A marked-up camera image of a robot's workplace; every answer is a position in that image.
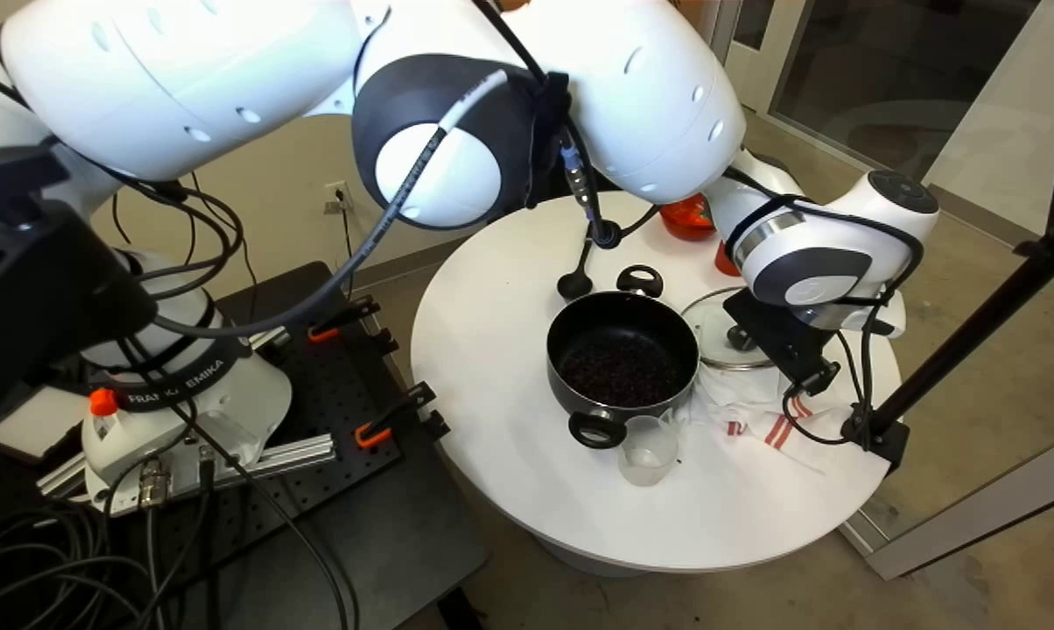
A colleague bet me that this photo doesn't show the orange-handled black clamp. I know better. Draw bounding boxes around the orange-handled black clamp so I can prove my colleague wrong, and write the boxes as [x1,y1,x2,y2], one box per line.
[348,378,451,456]
[304,291,402,358]

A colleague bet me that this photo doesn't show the black plastic serving spoon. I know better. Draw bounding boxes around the black plastic serving spoon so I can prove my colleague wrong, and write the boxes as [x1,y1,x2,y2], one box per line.
[552,215,623,306]

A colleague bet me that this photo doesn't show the dark arm cable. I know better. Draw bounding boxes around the dark arm cable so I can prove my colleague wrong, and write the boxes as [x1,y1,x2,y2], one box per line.
[148,67,517,343]

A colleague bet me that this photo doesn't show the dark brown beans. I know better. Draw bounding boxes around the dark brown beans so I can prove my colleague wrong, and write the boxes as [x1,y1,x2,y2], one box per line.
[557,330,686,411]

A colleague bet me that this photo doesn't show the black camera stand pole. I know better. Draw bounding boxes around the black camera stand pole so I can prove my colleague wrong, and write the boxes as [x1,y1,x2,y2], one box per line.
[836,120,1054,471]

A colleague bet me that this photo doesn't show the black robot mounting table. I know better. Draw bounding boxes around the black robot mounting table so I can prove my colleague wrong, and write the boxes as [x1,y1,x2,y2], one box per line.
[0,258,496,630]

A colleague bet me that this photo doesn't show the aluminium rail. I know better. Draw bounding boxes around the aluminium rail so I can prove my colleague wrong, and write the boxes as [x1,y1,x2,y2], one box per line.
[32,317,343,506]

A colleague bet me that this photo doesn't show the black two-handled pot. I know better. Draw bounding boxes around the black two-handled pot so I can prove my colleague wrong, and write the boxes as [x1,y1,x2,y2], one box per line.
[541,261,704,456]

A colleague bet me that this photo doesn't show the red bowl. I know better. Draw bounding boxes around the red bowl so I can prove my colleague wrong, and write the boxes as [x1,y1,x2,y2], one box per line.
[658,193,717,246]

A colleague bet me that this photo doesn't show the black camera box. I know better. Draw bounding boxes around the black camera box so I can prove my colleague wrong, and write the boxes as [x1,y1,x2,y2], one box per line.
[0,137,161,443]

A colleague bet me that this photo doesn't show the clear glass measuring cup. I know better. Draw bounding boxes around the clear glass measuring cup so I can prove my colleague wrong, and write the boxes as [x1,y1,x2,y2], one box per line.
[616,411,686,491]

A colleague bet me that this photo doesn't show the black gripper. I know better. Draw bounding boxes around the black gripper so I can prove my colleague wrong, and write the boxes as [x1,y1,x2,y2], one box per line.
[722,285,842,401]

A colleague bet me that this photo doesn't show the grey floor door track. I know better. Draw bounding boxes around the grey floor door track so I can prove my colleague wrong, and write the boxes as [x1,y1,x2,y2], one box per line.
[836,428,1054,586]

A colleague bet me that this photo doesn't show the black floor cable bundle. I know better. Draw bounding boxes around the black floor cable bundle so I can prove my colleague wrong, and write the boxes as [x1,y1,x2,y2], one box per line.
[0,442,371,630]

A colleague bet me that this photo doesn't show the orange round knob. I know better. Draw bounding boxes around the orange round knob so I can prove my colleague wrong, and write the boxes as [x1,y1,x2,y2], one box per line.
[85,385,121,422]

